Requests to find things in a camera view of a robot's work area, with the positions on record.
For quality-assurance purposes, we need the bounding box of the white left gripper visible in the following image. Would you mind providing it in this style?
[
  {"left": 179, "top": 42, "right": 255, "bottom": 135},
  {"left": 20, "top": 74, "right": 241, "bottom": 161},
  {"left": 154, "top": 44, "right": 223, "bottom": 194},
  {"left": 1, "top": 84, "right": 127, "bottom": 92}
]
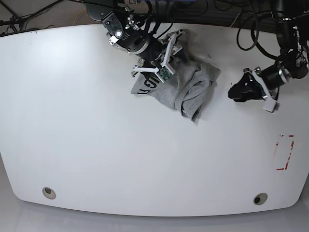
[{"left": 228, "top": 67, "right": 280, "bottom": 113}]

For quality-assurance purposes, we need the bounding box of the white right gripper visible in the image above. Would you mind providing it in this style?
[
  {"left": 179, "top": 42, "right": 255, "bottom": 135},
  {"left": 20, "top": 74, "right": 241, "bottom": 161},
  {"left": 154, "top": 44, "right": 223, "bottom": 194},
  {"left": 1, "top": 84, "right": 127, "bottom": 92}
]
[{"left": 131, "top": 29, "right": 188, "bottom": 76}]

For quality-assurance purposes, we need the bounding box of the grey T-shirt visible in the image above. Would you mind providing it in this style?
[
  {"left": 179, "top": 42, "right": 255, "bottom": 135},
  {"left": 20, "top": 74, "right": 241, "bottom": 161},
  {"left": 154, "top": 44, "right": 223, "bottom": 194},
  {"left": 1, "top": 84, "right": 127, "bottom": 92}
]
[{"left": 130, "top": 29, "right": 222, "bottom": 123}]

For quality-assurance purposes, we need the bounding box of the red tape rectangle marking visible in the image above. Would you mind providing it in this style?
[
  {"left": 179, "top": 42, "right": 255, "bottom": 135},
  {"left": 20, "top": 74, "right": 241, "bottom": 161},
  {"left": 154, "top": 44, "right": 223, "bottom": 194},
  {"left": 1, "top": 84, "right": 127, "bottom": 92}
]
[{"left": 274, "top": 135, "right": 295, "bottom": 171}]

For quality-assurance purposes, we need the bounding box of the black tripod stand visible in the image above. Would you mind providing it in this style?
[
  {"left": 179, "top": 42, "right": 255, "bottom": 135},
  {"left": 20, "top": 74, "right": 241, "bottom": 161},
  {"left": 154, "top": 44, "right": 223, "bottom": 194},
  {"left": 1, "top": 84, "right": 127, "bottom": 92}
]
[{"left": 0, "top": 0, "right": 63, "bottom": 37}]

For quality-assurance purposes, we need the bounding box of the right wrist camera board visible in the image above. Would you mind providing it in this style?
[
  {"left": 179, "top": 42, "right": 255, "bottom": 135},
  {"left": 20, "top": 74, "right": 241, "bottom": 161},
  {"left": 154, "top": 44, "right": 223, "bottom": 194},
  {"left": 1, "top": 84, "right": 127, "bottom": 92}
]
[{"left": 156, "top": 67, "right": 173, "bottom": 83}]

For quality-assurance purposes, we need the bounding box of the right table cable grommet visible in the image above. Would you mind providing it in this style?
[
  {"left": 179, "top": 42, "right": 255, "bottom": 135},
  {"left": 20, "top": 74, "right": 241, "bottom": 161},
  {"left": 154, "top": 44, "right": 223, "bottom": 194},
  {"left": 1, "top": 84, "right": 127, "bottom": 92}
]
[{"left": 253, "top": 193, "right": 268, "bottom": 205}]

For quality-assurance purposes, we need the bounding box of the table cable grommet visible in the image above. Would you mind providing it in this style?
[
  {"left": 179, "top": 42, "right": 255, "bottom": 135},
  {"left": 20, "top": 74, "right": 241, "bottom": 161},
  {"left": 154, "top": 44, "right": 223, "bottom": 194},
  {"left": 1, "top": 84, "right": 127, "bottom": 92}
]
[
  {"left": 42, "top": 187, "right": 56, "bottom": 200},
  {"left": 253, "top": 193, "right": 268, "bottom": 205}
]

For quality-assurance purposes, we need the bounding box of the left table cable grommet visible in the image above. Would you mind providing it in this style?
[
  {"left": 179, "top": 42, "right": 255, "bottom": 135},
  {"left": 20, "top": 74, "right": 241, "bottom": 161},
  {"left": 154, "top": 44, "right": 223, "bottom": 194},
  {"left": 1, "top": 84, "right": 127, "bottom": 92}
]
[{"left": 42, "top": 187, "right": 56, "bottom": 200}]

